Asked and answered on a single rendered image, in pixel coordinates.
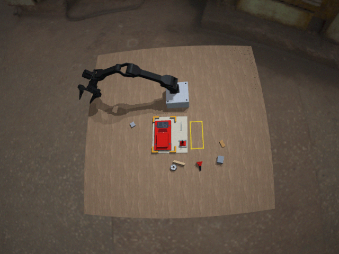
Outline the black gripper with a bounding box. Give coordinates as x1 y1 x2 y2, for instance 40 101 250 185
78 80 101 103

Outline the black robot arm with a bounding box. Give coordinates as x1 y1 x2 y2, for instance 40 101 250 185
82 62 180 95

